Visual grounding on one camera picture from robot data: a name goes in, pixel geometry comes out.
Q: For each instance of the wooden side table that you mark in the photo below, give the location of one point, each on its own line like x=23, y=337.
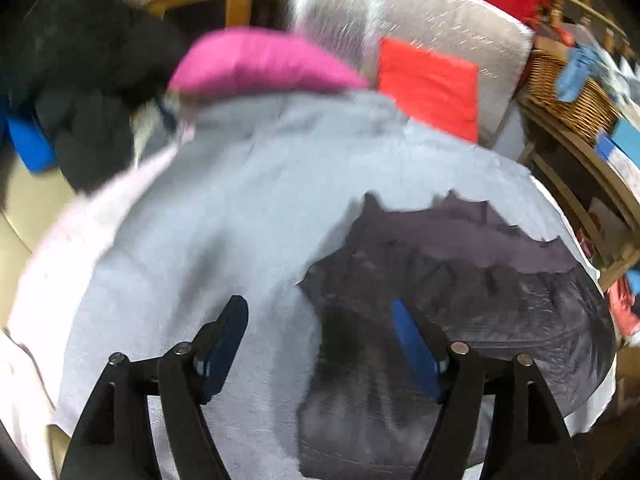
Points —
x=600, y=180

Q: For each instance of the blue garment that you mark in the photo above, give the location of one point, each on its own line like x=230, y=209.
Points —
x=30, y=145

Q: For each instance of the dark purple puffer jacket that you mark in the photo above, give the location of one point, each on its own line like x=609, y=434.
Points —
x=475, y=285

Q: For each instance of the cream leather sofa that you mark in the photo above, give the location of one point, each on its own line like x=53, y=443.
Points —
x=25, y=240

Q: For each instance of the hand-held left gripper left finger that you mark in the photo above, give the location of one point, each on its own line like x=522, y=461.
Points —
x=225, y=350

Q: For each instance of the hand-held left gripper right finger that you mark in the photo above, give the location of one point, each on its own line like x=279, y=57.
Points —
x=415, y=350

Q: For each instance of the black crumpled garment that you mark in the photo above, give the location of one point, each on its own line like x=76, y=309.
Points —
x=95, y=145

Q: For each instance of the black puffer jacket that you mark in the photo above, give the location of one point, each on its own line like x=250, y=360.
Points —
x=90, y=45

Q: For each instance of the wooden stair railing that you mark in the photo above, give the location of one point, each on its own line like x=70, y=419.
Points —
x=557, y=0

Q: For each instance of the red bag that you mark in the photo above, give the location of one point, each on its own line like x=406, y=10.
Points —
x=625, y=305

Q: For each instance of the pink pillow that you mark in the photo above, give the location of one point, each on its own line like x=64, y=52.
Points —
x=260, y=65

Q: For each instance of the red pillow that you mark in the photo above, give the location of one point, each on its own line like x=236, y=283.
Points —
x=430, y=85

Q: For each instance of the grey fleece blanket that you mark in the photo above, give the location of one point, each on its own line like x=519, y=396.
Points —
x=200, y=210

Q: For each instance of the light blue cloth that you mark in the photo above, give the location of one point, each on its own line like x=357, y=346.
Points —
x=575, y=75

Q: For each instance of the silver insulated mat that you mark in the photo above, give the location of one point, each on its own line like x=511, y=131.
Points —
x=450, y=20

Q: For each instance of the blue cardboard box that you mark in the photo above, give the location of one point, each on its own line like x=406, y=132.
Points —
x=627, y=140

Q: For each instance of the pile of bagged clothes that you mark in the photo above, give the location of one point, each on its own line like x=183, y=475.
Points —
x=625, y=85

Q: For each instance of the white bed sheet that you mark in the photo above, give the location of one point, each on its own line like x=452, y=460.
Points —
x=50, y=260

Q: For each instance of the wicker basket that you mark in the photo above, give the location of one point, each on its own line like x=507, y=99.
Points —
x=575, y=105

